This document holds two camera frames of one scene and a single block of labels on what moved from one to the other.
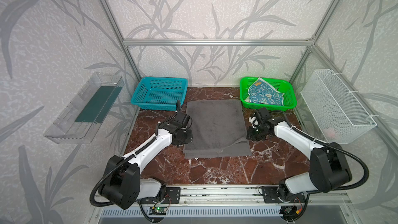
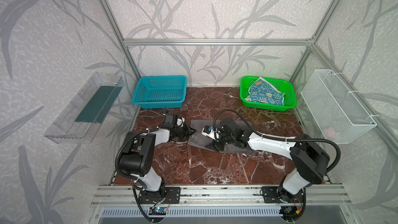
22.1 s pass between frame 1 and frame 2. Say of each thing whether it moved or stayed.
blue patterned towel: stayed
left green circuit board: stayed
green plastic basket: stayed
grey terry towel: moved
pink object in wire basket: stayed
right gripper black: moved
